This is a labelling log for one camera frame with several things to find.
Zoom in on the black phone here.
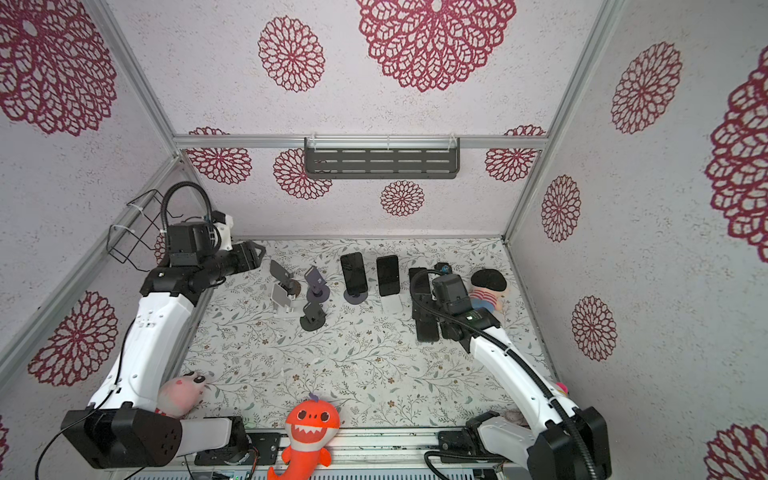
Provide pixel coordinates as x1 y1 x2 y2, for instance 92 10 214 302
340 252 368 296
376 255 400 297

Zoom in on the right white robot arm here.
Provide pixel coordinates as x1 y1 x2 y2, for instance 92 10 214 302
440 309 612 479

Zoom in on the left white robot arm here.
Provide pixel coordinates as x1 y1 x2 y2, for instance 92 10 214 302
61 241 266 469

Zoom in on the black front left stand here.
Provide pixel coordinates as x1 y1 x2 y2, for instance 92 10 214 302
299 302 326 332

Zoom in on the purple back middle stand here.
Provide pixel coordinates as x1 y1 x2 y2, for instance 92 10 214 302
343 290 368 305

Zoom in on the black haired doll plush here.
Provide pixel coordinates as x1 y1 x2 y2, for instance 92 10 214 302
469 268 509 313

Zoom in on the red mushroom plush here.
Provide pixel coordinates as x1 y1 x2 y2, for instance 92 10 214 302
155 371 208 419

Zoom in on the red shark plush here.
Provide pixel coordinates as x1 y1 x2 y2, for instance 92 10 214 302
267 394 341 480

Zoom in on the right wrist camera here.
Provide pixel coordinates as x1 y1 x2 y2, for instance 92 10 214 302
432 262 472 316

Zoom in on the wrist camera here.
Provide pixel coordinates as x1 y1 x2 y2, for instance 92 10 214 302
432 262 472 316
166 210 234 267

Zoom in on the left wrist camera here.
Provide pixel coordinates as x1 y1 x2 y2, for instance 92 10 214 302
166 210 234 267

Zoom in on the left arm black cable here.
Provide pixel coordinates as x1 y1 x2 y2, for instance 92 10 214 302
159 181 215 241

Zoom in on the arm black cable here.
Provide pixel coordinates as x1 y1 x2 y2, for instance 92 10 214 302
159 181 215 241
409 268 601 480

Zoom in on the black wire wall rack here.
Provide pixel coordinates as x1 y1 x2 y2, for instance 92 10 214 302
105 189 166 273

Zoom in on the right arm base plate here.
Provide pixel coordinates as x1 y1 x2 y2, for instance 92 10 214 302
437 428 506 463

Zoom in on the dark grey wall shelf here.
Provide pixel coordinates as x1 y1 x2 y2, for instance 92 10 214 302
303 137 461 180

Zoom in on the aluminium front rail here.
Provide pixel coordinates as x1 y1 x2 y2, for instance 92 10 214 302
104 425 610 472

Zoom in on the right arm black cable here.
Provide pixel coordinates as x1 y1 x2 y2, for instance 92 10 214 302
409 268 601 480

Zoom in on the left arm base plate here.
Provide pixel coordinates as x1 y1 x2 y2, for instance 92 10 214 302
192 433 282 466

